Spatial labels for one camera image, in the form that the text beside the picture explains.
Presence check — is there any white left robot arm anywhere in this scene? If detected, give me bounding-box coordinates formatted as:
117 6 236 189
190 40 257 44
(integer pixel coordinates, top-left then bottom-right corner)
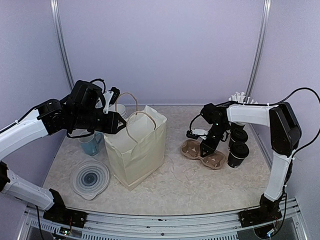
0 78 127 223

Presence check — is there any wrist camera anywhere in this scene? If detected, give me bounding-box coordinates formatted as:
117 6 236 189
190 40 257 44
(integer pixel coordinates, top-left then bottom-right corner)
103 86 120 114
186 128 208 140

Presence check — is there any brown pulp cup carrier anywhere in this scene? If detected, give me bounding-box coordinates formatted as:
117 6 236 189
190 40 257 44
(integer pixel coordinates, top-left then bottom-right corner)
180 139 226 170

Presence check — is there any aluminium front rail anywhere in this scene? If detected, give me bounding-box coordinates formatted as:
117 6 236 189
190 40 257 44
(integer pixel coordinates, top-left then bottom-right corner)
17 198 309 240

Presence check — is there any wrapped white straws bundle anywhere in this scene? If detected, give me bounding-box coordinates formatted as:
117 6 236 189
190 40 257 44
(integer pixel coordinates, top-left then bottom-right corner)
228 91 258 105

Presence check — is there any stack of paper cups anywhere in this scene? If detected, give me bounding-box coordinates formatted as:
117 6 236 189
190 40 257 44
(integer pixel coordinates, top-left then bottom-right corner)
109 104 127 119

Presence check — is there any aluminium post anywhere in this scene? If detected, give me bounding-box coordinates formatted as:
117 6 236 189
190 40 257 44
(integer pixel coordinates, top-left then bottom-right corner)
246 0 272 99
50 0 75 90

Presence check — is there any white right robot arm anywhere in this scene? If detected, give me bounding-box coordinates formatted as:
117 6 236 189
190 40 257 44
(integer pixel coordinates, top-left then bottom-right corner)
200 101 302 202

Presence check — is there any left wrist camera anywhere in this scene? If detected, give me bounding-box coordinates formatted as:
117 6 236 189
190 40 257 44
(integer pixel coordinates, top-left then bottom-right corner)
103 86 120 114

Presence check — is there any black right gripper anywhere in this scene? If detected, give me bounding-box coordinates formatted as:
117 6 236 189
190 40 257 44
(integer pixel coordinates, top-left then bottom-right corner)
200 122 229 157

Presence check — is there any cream paper bag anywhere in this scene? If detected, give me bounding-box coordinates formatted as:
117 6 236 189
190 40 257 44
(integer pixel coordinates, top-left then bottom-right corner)
104 96 167 191

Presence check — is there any left aluminium post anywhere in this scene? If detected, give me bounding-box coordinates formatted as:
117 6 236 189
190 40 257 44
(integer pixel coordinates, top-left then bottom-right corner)
50 0 75 90

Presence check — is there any black cup lid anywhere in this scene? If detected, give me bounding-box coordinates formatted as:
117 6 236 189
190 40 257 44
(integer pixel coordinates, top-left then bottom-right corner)
230 141 250 159
229 128 248 145

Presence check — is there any right aluminium post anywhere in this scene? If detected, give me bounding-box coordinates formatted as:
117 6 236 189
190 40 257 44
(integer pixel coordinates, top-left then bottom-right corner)
246 0 272 99

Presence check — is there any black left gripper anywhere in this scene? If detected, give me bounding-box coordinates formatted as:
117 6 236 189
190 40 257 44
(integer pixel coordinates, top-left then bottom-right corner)
71 108 127 134

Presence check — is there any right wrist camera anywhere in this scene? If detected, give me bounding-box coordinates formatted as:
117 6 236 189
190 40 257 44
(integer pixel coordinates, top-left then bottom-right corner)
186 128 208 140

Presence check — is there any blue glass cup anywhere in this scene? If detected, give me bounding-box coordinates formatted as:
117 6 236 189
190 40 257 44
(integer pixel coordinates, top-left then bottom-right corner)
79 132 103 157

